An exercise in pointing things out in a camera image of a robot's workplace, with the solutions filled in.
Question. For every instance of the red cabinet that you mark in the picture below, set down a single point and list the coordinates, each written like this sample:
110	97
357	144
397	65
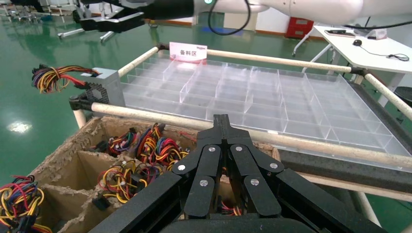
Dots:
299	28

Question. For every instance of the white metal stand frame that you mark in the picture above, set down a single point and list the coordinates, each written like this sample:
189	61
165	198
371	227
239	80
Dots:
70	32

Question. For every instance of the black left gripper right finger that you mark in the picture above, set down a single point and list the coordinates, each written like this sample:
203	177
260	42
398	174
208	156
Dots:
257	193

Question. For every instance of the black stool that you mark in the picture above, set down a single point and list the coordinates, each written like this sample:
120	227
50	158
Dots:
405	96

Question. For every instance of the black computer mouse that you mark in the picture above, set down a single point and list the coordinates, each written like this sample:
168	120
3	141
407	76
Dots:
357	42

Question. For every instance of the white office desk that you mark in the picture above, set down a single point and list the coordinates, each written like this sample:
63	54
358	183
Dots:
370	54

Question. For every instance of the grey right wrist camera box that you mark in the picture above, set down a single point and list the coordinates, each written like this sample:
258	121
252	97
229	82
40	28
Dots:
135	3

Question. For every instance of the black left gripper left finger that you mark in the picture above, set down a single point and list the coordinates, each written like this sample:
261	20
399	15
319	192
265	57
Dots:
201	193

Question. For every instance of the black pipe joint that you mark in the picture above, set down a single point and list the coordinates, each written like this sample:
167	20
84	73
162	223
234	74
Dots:
163	47
78	103
358	70

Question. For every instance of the black flat device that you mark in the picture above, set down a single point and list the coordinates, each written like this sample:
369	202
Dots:
334	31

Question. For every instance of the cardboard box with dividers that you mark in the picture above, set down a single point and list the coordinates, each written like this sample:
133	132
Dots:
64	193

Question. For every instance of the pink white area sign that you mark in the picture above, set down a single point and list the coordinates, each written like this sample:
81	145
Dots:
188	51

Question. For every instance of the small pink white box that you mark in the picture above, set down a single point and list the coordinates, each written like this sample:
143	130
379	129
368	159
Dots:
378	33

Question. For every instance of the beige rack leg pipe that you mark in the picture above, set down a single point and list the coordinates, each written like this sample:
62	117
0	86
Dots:
365	209
79	119

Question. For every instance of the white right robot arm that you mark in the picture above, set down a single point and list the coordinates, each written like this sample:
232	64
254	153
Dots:
322	9

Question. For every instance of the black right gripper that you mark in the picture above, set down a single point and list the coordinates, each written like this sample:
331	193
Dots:
170	9

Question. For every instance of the clear acrylic divider tray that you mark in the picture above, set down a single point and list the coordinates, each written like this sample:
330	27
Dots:
305	106

